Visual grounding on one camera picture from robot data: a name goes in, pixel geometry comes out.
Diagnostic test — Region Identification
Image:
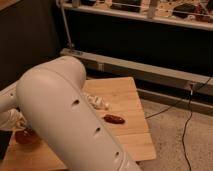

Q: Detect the white crumpled tube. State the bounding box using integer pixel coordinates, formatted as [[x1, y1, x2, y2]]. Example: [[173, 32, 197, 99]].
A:
[[85, 93, 110, 110]]

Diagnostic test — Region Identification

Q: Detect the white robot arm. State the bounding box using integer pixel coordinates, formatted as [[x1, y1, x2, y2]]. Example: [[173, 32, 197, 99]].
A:
[[0, 56, 141, 171]]

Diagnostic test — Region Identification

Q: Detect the metal shelf rack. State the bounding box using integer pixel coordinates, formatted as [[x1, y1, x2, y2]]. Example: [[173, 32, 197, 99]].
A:
[[55, 0, 213, 51]]

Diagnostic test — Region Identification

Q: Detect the brown ceramic cup blue inside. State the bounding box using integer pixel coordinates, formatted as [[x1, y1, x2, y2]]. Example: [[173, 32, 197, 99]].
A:
[[15, 129, 40, 145]]

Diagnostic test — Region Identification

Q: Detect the dark red oval object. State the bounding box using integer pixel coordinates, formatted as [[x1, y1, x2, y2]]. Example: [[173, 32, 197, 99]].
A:
[[103, 114, 125, 124]]

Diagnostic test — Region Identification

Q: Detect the grey metal floor beam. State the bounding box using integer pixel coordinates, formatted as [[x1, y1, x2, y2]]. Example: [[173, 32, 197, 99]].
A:
[[60, 48, 213, 96]]

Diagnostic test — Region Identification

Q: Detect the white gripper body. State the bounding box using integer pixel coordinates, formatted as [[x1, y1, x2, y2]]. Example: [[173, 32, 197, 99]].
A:
[[0, 109, 27, 131]]

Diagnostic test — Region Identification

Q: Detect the black cable on floor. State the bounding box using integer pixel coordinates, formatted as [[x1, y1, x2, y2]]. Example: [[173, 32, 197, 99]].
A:
[[145, 76, 213, 171]]

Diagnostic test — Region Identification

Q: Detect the wooden table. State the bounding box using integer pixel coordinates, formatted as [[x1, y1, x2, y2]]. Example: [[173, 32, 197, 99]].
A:
[[0, 76, 157, 171]]

